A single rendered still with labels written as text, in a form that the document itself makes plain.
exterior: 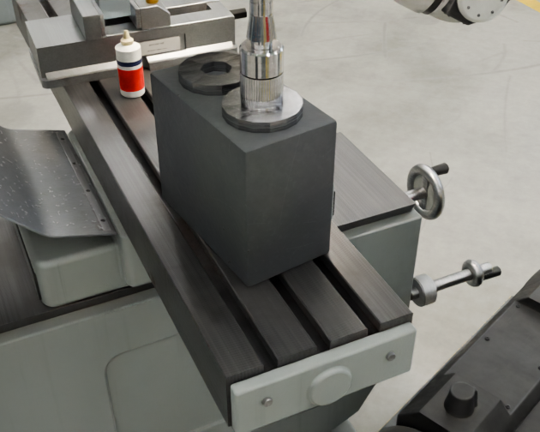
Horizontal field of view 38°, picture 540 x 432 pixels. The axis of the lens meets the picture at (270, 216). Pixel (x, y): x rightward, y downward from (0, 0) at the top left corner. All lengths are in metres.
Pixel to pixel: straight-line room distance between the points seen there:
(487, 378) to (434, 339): 0.89
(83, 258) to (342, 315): 0.44
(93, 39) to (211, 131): 0.55
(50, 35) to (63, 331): 0.50
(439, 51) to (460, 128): 0.70
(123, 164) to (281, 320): 0.39
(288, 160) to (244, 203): 0.07
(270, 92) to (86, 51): 0.59
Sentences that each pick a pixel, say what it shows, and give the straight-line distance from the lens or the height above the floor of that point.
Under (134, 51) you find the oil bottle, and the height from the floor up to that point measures 1.03.
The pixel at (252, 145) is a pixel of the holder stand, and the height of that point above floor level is 1.14.
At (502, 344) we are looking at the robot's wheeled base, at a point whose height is 0.59.
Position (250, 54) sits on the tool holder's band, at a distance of 0.83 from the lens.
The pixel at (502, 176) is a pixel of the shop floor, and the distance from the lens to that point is 2.94.
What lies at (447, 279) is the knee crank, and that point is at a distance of 1.60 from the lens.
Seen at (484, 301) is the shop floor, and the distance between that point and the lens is 2.39.
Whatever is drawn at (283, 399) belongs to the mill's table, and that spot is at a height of 0.91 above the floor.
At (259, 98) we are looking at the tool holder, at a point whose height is 1.17.
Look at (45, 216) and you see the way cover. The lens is 1.16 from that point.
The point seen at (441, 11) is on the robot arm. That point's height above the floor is 1.11.
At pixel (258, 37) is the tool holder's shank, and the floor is 1.23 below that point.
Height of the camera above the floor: 1.57
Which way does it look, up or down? 37 degrees down
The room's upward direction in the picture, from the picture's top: straight up
